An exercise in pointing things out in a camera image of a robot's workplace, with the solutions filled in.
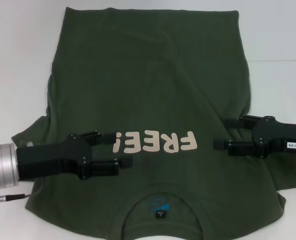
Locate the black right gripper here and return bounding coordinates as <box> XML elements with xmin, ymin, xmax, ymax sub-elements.
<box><xmin>213</xmin><ymin>114</ymin><xmax>296</xmax><ymax>159</ymax></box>

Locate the left arm cable with plug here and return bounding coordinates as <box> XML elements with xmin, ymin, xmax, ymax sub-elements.
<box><xmin>0</xmin><ymin>189</ymin><xmax>30</xmax><ymax>209</ymax></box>

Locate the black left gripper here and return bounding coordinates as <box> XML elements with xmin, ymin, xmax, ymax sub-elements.
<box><xmin>15</xmin><ymin>130</ymin><xmax>134</xmax><ymax>181</ymax></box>

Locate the dark green FREE t-shirt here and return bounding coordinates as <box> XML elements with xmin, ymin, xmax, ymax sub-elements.
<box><xmin>11</xmin><ymin>6</ymin><xmax>296</xmax><ymax>240</ymax></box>

